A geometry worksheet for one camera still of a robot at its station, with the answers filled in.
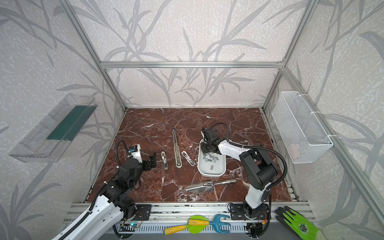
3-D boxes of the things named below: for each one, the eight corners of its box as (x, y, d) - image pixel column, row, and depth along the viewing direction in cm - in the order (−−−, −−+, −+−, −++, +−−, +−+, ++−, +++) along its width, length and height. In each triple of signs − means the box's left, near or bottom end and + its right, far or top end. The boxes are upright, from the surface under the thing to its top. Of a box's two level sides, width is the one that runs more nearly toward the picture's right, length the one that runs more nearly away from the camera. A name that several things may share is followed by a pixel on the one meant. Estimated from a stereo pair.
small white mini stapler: (192, 167, 91) (192, 166, 89) (181, 154, 97) (180, 152, 95) (195, 164, 92) (195, 163, 90) (184, 152, 98) (184, 150, 96)
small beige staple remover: (165, 170, 90) (163, 166, 85) (162, 156, 96) (160, 152, 91) (169, 169, 90) (167, 165, 86) (166, 155, 96) (164, 150, 92)
